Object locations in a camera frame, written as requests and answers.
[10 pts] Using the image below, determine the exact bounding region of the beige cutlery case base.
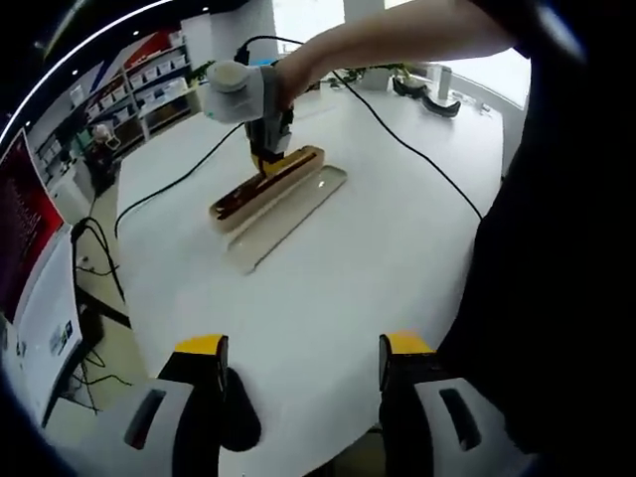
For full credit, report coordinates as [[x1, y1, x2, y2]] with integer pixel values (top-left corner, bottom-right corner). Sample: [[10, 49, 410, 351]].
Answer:
[[208, 143, 327, 235]]

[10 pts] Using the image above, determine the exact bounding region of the green potted plant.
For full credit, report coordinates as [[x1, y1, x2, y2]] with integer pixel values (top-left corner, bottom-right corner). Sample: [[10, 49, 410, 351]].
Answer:
[[186, 60, 218, 89]]

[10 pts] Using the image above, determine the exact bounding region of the person's dark clothing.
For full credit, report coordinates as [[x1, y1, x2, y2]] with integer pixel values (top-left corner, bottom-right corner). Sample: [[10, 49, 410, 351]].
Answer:
[[436, 0, 636, 477]]

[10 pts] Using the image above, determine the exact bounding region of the black monitor cable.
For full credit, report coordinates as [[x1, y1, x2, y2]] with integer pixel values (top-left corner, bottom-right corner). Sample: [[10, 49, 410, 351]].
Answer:
[[72, 217, 133, 329]]

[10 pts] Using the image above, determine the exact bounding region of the black white headset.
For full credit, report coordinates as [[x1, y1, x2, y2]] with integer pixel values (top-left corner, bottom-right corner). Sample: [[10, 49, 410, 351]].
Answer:
[[392, 74, 429, 99], [421, 93, 462, 120]]

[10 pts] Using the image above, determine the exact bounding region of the translucent cutlery case lid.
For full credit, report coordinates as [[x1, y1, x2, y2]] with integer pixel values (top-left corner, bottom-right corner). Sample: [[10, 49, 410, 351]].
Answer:
[[222, 165, 349, 275]]

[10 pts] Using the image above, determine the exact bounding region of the computer monitor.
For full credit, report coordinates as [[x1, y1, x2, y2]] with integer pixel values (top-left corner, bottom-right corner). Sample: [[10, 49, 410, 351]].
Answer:
[[0, 127, 85, 429]]

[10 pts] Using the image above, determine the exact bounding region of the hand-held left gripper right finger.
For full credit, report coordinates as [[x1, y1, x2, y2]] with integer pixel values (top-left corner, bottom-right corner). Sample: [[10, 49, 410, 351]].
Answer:
[[378, 331, 543, 477]]

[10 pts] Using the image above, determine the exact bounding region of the white cylinder device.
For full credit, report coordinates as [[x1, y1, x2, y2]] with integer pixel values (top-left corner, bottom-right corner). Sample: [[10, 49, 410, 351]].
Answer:
[[434, 63, 454, 98]]

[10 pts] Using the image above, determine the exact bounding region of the black table power cable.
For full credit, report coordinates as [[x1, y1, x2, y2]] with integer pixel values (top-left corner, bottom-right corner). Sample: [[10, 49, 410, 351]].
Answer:
[[113, 121, 247, 239]]

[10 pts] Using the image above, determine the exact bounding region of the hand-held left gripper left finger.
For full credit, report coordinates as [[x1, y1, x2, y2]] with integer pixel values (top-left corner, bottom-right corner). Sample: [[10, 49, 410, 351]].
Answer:
[[93, 334, 231, 477]]

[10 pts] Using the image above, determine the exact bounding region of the wooden spoon utensil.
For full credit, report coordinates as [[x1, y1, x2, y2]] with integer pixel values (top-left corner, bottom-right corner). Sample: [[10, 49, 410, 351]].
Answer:
[[216, 168, 279, 220]]

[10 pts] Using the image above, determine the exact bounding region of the shelf with storage bins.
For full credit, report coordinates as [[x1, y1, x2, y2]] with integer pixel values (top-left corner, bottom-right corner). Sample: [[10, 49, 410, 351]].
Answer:
[[64, 29, 193, 145]]

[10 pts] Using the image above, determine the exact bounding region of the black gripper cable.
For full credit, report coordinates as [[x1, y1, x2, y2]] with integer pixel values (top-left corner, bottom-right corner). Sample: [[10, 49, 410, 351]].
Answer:
[[233, 35, 486, 223]]

